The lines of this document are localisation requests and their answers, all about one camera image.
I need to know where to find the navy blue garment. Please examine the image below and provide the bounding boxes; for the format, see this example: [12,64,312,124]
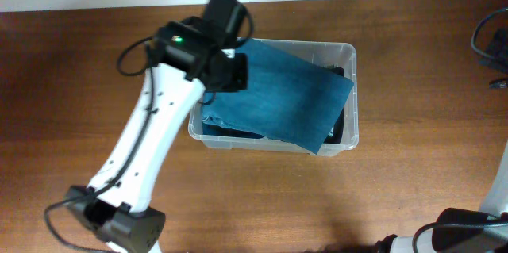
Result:
[202,123,264,139]

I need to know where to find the dark blue jeans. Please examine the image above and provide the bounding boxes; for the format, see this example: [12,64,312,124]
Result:
[201,39,356,155]

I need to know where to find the black shirt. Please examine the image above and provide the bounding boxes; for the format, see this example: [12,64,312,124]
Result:
[323,66,345,145]

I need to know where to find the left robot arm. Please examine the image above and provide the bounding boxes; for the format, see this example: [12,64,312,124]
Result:
[64,0,252,252]

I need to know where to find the right black cable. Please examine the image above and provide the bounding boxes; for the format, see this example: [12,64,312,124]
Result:
[411,6,508,253]

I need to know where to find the clear plastic storage bin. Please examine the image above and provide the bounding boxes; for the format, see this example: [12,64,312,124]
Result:
[187,39,360,156]

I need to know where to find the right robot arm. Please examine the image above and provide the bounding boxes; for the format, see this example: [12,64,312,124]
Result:
[370,19,507,253]

